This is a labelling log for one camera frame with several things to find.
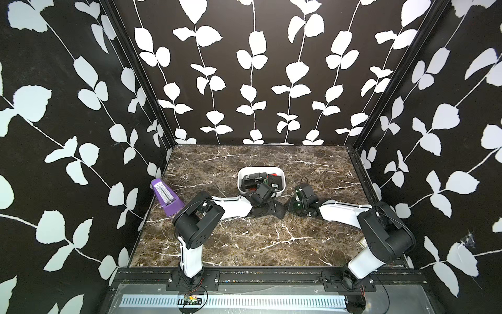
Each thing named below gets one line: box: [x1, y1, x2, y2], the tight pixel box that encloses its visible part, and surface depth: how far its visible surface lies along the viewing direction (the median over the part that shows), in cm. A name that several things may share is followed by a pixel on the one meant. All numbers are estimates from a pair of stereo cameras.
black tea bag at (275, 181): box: [267, 173, 284, 191], surface depth 100 cm
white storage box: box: [237, 166, 287, 197], surface depth 103 cm
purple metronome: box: [150, 177, 185, 217], surface depth 86 cm
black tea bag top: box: [240, 172, 268, 192], surface depth 101 cm
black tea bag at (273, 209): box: [248, 200, 287, 220], surface depth 86 cm
